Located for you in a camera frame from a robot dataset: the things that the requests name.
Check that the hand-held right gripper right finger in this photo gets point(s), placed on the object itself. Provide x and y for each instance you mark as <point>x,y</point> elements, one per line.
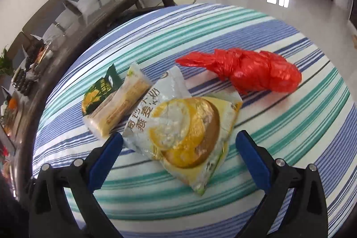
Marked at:
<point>253,162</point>

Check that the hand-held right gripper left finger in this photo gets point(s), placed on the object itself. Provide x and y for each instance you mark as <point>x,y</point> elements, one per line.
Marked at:
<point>107,162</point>

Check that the yellow white snack packet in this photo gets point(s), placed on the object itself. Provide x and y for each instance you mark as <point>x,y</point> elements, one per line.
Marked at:
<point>184,129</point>

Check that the striped tablecloth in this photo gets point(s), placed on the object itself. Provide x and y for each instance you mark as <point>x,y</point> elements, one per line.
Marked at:
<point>279,129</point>

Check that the cream clear bread wrapper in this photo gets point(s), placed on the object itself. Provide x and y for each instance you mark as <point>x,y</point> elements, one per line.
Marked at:
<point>117,107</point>

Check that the green yellow snack packet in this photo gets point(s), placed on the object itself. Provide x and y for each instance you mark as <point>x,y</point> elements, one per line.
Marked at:
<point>96,93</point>

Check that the red plastic bag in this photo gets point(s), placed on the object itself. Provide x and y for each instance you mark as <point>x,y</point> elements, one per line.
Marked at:
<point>256,73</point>

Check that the orange fruit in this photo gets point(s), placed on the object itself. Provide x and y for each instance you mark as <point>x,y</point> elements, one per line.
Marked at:
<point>12,104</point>

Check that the black woven pot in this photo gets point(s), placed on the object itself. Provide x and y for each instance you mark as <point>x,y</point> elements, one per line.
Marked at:
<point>23,83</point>

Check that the dark wooden coffee table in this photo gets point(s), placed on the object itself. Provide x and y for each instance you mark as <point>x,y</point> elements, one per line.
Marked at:
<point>69,40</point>

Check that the green potted plant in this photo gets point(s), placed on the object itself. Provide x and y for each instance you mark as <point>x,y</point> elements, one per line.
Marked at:
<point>5,62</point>

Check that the grey white pillow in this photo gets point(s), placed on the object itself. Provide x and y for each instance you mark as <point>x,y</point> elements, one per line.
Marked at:
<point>89,1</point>
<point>61,24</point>

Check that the brown sofa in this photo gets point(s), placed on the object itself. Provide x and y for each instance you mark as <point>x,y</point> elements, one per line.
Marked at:
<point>36,17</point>

